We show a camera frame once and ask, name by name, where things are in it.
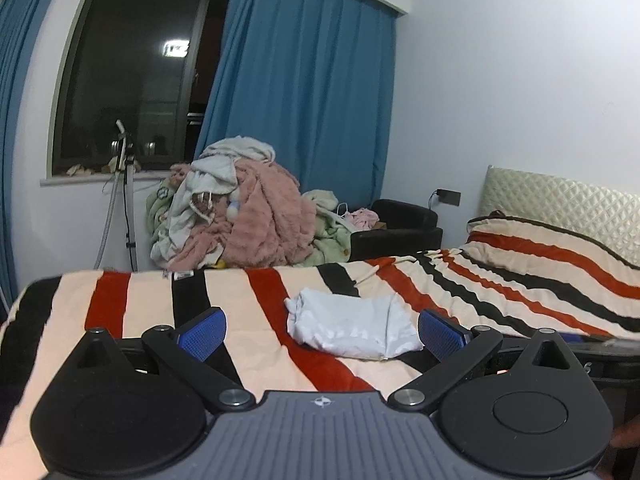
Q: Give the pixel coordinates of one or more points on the green printed blanket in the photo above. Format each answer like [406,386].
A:
[157,210]

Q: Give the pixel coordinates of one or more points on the striped fleece blanket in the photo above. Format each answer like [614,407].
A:
[150,300]

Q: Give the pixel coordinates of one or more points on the white blue plush toy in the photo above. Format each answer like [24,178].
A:
[233,210]

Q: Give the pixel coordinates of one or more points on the dark window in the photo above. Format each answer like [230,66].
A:
[130,85]

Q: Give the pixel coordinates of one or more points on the white t-shirt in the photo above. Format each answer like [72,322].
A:
[350,320]

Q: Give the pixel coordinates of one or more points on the pale green blanket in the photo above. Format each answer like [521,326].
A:
[327,235]

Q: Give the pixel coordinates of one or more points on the narrow blue curtain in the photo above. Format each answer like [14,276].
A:
[15,135]

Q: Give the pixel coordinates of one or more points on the pink fuzzy blanket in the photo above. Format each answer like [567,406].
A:
[265,220]

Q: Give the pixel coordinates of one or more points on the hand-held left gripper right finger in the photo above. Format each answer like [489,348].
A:
[442,335]

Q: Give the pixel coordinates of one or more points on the black armchair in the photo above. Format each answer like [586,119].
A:
[400,240]

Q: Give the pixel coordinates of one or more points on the white tripod with camera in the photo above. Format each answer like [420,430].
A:
[129,200]

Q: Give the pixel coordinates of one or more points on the beige crumpled cloth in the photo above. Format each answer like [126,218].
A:
[80,170]
[111,165]

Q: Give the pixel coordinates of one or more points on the black wall socket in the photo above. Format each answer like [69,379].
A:
[448,197]

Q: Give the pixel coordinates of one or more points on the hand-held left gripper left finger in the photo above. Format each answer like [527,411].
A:
[202,335]

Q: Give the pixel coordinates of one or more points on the cream quilted headboard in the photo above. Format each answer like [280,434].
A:
[550,200]

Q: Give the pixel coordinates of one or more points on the wide blue curtain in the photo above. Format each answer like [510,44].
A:
[300,85]

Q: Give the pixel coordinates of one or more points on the white crumpled cloth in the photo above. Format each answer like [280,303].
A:
[235,152]

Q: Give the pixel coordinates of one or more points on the small pink garment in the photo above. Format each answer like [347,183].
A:
[364,218]

